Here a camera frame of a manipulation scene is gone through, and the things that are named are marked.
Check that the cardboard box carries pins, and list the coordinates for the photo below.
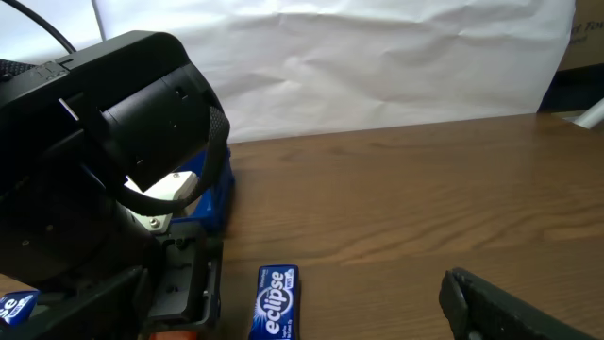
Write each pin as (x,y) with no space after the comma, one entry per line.
(585,33)

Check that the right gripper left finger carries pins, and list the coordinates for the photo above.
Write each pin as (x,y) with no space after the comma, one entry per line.
(94,311)

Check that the white tube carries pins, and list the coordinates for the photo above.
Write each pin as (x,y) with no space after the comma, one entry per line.
(592,115)

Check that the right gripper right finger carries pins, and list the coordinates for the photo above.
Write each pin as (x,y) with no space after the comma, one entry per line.
(500,316)

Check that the blue candy pack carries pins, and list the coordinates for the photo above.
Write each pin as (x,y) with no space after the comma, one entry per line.
(276,302)
(16,304)

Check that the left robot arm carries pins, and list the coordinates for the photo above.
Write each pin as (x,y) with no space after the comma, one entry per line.
(141,118)

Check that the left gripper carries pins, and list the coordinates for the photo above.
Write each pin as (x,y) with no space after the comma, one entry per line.
(186,278)

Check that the orange candy box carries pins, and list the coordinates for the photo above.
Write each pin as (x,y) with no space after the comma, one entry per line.
(172,336)

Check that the blue tray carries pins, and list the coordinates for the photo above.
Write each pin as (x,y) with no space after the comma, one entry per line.
(217,198)

